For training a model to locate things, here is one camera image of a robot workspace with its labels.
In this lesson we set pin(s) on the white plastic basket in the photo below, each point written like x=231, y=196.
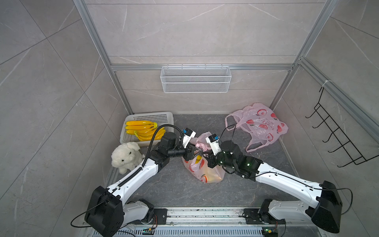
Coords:
x=159, y=117

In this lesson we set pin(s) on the aluminium mounting rail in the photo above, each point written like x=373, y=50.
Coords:
x=218, y=222

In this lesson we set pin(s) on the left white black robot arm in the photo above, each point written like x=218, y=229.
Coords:
x=109, y=209

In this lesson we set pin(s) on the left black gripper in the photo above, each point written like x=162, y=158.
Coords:
x=188, y=153

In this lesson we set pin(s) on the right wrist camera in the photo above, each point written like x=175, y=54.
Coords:
x=213, y=140

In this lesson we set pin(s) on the white plush toy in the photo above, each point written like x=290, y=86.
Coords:
x=126, y=157

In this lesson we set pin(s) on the pink plastic bag front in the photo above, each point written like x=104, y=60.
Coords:
x=201, y=171

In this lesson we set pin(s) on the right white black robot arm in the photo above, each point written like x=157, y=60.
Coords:
x=319, y=203

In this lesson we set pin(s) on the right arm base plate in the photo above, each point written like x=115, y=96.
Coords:
x=255, y=216

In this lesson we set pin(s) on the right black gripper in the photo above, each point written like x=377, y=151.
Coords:
x=209, y=158

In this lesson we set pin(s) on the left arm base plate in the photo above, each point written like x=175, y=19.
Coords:
x=158, y=215

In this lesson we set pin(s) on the black wire hook rack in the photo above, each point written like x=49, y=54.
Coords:
x=337, y=133

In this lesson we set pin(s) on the orange yellow banana bunch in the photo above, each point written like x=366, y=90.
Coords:
x=144, y=130

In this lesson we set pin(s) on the white wire mesh shelf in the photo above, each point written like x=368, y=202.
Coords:
x=195, y=79

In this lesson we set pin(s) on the pink strawberry plastic bag rear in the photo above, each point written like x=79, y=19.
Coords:
x=261, y=123

